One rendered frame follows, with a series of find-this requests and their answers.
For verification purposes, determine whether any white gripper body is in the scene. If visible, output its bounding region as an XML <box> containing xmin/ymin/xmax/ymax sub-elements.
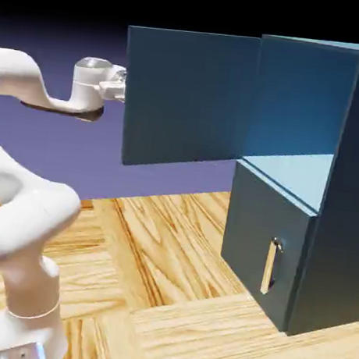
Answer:
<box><xmin>97</xmin><ymin>77</ymin><xmax>128</xmax><ymax>102</ymax></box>

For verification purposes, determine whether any large blue cabinet door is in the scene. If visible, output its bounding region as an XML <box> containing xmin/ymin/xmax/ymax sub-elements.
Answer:
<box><xmin>112</xmin><ymin>22</ymin><xmax>263</xmax><ymax>179</ymax></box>

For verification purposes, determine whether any small blue cabinet door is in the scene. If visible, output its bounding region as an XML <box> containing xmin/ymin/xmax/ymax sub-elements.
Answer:
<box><xmin>211</xmin><ymin>158</ymin><xmax>325</xmax><ymax>336</ymax></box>

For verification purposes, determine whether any blue cabinet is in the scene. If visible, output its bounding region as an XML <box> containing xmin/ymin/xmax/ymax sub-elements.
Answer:
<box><xmin>211</xmin><ymin>30</ymin><xmax>359</xmax><ymax>344</ymax></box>

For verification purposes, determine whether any curved metal door handle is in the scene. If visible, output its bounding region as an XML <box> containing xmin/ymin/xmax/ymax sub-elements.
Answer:
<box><xmin>259</xmin><ymin>236</ymin><xmax>286</xmax><ymax>297</ymax></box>

